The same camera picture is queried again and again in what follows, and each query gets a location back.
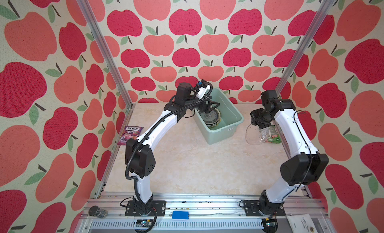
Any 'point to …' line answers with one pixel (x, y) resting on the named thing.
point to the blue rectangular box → (180, 215)
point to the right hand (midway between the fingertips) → (253, 119)
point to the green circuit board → (142, 223)
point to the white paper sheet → (301, 223)
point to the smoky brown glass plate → (212, 119)
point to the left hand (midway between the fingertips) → (217, 102)
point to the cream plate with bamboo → (215, 124)
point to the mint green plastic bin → (231, 116)
